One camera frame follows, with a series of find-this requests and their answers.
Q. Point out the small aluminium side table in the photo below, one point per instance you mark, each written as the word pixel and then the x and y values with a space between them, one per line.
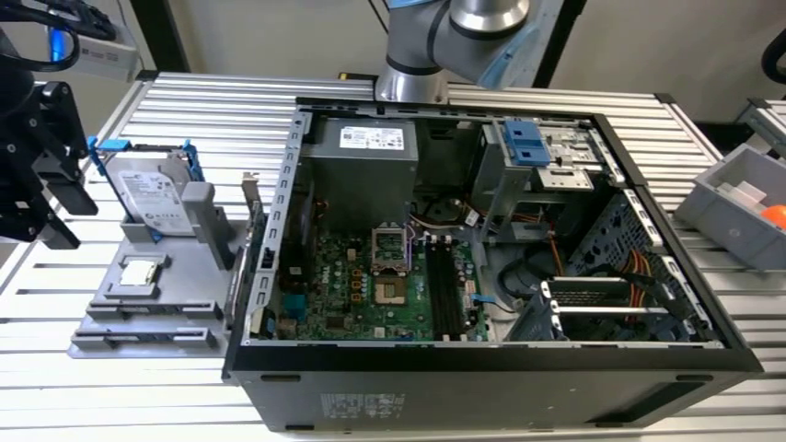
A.
pixel 765 119

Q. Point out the yellow tipped plug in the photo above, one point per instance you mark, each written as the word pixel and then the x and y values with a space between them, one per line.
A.
pixel 343 75

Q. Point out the grey plastic bin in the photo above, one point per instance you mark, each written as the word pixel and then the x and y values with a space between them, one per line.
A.
pixel 730 230

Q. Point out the blue plastic drive latch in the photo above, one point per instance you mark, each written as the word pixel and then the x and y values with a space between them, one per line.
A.
pixel 525 143

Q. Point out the hard disk in blue carrier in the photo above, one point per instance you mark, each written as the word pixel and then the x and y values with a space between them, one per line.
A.
pixel 147 193

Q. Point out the grey power supply unit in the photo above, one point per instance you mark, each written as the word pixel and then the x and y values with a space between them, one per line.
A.
pixel 362 184

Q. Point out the black RAM slot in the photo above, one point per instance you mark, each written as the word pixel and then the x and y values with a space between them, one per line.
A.
pixel 450 290
pixel 457 290
pixel 435 290
pixel 442 290

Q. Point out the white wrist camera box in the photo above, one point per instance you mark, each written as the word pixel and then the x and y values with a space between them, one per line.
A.
pixel 104 57

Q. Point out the CPU socket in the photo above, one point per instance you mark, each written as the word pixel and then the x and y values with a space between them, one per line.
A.
pixel 391 290

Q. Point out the round black case speaker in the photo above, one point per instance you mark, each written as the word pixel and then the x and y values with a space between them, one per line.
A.
pixel 447 212

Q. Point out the black frame post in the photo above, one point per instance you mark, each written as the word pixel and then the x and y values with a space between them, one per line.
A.
pixel 562 46
pixel 160 41

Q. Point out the black open PC case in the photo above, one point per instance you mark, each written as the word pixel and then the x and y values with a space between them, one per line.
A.
pixel 430 396

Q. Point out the green Dell motherboard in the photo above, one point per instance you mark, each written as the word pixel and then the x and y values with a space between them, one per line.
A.
pixel 331 294

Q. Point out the disk bay with silver rails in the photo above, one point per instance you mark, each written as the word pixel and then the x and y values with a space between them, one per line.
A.
pixel 590 294

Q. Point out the silver drive bay cage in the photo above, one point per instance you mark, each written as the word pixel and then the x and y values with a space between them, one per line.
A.
pixel 565 179

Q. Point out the silver CPU chip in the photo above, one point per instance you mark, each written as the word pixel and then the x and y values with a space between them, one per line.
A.
pixel 138 272

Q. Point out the graphics card with metal bracket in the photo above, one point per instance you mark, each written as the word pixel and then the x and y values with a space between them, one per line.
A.
pixel 253 207

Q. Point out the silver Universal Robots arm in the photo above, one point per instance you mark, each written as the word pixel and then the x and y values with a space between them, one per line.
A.
pixel 411 41

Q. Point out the white block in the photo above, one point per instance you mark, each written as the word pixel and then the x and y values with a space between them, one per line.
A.
pixel 740 191

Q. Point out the orange ball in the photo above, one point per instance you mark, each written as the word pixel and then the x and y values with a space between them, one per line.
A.
pixel 774 216

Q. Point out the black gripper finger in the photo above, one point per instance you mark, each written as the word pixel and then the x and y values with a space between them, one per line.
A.
pixel 62 124
pixel 58 235

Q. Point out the black square chip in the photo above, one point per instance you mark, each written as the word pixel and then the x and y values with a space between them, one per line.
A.
pixel 338 322

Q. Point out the blue port connector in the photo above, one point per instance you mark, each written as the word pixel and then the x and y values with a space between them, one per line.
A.
pixel 295 307

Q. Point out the white four pin connector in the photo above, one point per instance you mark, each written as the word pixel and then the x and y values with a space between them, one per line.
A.
pixel 351 253

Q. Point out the grey parts rack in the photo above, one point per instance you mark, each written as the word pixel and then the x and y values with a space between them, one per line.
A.
pixel 184 285

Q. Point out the thin locking lever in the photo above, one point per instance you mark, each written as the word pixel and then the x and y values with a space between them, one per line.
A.
pixel 409 251

